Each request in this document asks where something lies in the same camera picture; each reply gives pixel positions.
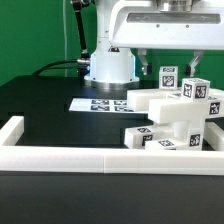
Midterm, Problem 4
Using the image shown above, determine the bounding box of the white chair back piece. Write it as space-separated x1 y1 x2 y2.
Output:
127 89 224 124

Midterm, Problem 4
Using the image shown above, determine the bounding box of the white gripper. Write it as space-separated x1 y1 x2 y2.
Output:
109 0 224 76

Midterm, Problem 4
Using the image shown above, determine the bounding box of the white chair seat piece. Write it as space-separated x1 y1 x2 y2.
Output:
164 119 205 151

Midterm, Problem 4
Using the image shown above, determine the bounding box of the white marker sheet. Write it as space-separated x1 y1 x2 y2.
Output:
69 98 134 113

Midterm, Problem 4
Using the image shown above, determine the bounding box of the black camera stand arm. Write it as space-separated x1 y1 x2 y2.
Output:
69 0 92 79

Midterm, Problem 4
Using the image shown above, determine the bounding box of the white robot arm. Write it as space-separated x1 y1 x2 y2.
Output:
84 0 224 89

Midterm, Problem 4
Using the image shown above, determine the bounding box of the black cable bundle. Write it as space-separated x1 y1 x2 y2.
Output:
31 59 91 77

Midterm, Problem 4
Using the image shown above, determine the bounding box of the white U-shaped fence frame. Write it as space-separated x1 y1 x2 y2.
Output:
0 116 224 176

